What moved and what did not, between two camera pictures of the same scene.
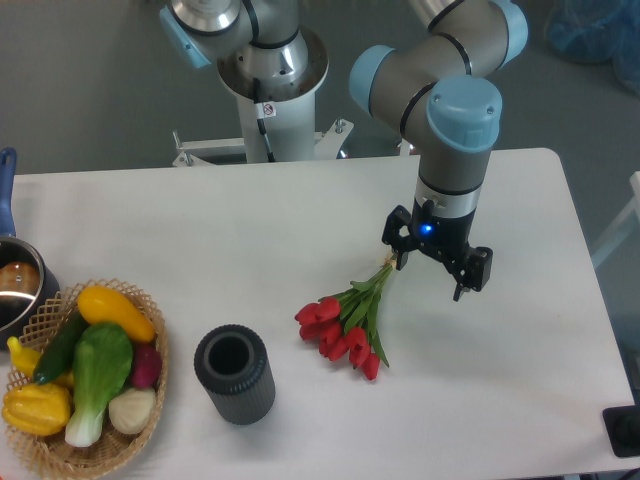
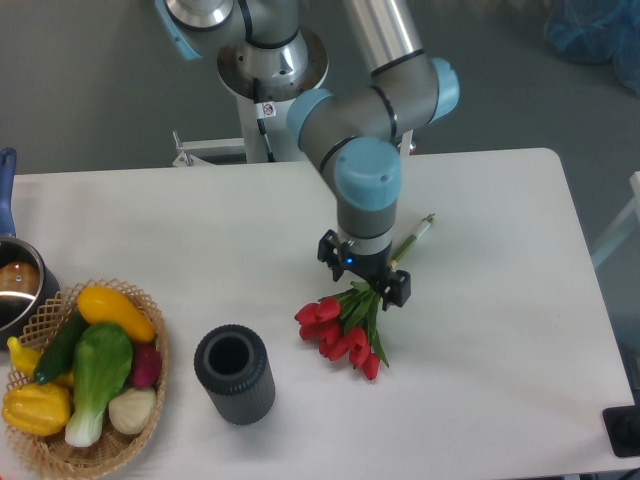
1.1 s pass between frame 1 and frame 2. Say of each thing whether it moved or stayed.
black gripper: moved
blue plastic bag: stayed
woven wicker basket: stayed
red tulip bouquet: stayed
